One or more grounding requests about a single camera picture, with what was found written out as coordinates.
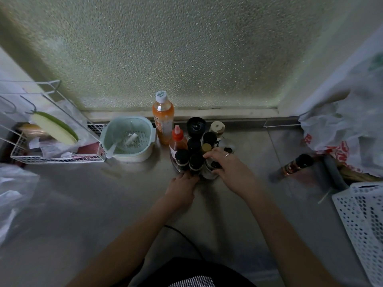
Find person's right hand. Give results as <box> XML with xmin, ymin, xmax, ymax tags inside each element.
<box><xmin>203</xmin><ymin>147</ymin><xmax>258</xmax><ymax>198</ymax></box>

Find person's left hand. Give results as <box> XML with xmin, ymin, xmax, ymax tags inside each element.
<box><xmin>165</xmin><ymin>173</ymin><xmax>200</xmax><ymax>209</ymax></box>

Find clear glass spice jar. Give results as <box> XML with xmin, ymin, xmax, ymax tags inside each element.
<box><xmin>203</xmin><ymin>158</ymin><xmax>224</xmax><ymax>180</ymax></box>

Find person's right forearm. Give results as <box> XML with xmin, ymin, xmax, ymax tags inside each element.
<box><xmin>236</xmin><ymin>184</ymin><xmax>343</xmax><ymax>287</ymax></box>

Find person's left forearm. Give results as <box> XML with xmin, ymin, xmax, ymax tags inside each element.
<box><xmin>67</xmin><ymin>197</ymin><xmax>194</xmax><ymax>287</ymax></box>

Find silver lid jar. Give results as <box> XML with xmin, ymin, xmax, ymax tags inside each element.
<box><xmin>218</xmin><ymin>139</ymin><xmax>236</xmax><ymax>154</ymax></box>

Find round metal turntable tray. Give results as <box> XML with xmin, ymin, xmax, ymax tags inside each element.
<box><xmin>169</xmin><ymin>151</ymin><xmax>223</xmax><ymax>181</ymax></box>

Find black cap spice bottle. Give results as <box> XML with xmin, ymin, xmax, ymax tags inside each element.
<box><xmin>189</xmin><ymin>153</ymin><xmax>205</xmax><ymax>176</ymax></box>
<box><xmin>187</xmin><ymin>138</ymin><xmax>202</xmax><ymax>156</ymax></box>
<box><xmin>175</xmin><ymin>149</ymin><xmax>190</xmax><ymax>171</ymax></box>
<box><xmin>202</xmin><ymin>132</ymin><xmax>218</xmax><ymax>147</ymax></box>

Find beige cap bottle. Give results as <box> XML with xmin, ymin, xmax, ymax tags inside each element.
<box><xmin>209</xmin><ymin>121</ymin><xmax>226</xmax><ymax>141</ymax></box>

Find black round grinder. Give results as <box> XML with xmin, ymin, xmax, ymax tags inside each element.
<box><xmin>187</xmin><ymin>117</ymin><xmax>206</xmax><ymax>138</ymax></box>

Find red squeeze sauce bottle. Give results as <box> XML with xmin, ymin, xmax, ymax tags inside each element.
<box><xmin>169</xmin><ymin>125</ymin><xmax>188</xmax><ymax>159</ymax></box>

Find mint green colander bowl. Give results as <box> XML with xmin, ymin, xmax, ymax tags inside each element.
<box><xmin>99</xmin><ymin>116</ymin><xmax>157</xmax><ymax>163</ymax></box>

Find orange bottle with white cap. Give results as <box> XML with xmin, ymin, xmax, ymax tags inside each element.
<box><xmin>152</xmin><ymin>91</ymin><xmax>175</xmax><ymax>145</ymax></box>

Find dark bottle with copper label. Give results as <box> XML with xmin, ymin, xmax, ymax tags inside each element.
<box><xmin>270</xmin><ymin>153</ymin><xmax>315</xmax><ymax>182</ymax></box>

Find white plastic spoon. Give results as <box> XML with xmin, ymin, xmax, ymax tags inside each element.
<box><xmin>105</xmin><ymin>140</ymin><xmax>121</xmax><ymax>159</ymax></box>

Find person's black top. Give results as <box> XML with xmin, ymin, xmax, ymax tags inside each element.
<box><xmin>129</xmin><ymin>256</ymin><xmax>258</xmax><ymax>287</ymax></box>

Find thin wooden stick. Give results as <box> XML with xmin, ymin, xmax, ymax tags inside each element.
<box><xmin>317</xmin><ymin>189</ymin><xmax>332</xmax><ymax>204</ymax></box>

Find grey rolled cloth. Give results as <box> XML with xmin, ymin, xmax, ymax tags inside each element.
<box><xmin>321</xmin><ymin>155</ymin><xmax>349</xmax><ymax>191</ymax></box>

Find frosted glass window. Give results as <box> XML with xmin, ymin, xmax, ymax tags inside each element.
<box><xmin>0</xmin><ymin>0</ymin><xmax>336</xmax><ymax>111</ymax></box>

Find crumpled plastic bag in rack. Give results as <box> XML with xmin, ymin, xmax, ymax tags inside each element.
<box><xmin>39</xmin><ymin>99</ymin><xmax>100</xmax><ymax>159</ymax></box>

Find white plastic bag red print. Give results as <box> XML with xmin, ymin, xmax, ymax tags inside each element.
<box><xmin>298</xmin><ymin>51</ymin><xmax>383</xmax><ymax>178</ymax></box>

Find white perforated plastic basket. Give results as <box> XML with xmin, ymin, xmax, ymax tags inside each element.
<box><xmin>331</xmin><ymin>182</ymin><xmax>383</xmax><ymax>287</ymax></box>

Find yellow sponge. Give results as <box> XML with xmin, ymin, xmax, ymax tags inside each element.
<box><xmin>17</xmin><ymin>123</ymin><xmax>43</xmax><ymax>135</ymax></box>

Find clear plastic bag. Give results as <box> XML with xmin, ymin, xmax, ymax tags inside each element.
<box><xmin>0</xmin><ymin>163</ymin><xmax>41</xmax><ymax>246</ymax></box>

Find black cable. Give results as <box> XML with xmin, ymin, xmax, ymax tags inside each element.
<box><xmin>163</xmin><ymin>225</ymin><xmax>205</xmax><ymax>262</ymax></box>

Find white wire rack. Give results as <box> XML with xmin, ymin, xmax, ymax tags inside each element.
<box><xmin>0</xmin><ymin>80</ymin><xmax>106</xmax><ymax>164</ymax></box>

